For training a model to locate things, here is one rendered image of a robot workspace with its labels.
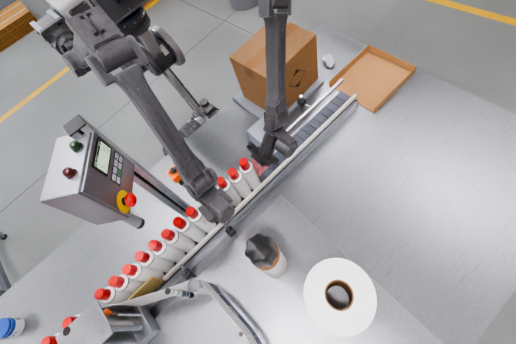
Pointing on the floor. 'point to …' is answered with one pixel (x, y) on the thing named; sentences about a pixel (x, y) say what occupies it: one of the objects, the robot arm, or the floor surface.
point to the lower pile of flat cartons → (14, 24)
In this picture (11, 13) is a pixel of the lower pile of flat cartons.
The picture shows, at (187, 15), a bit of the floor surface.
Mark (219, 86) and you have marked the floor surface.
